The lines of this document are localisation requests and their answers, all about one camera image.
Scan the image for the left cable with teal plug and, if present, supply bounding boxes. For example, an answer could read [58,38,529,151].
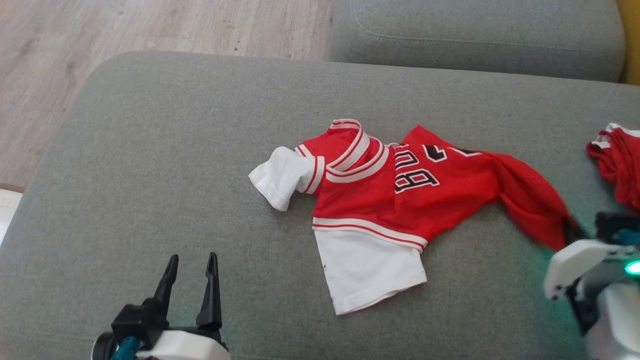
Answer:
[111,336,142,360]

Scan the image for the large grey sofa seat cushion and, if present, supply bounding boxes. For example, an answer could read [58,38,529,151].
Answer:
[0,51,640,360]

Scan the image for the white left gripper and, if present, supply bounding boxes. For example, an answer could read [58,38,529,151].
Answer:
[135,252,231,360]

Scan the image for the small grey sofa cushion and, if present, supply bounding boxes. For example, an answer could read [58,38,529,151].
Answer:
[327,0,626,83]

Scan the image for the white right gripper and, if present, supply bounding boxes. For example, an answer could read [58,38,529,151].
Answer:
[544,217,626,335]

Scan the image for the red basketball shorts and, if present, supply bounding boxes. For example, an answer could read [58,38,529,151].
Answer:
[586,123,640,213]

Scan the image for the red and white jersey shirt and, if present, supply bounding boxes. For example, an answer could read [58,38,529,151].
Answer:
[248,118,581,316]

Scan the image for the yellow panel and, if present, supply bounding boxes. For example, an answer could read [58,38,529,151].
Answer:
[617,0,640,86]

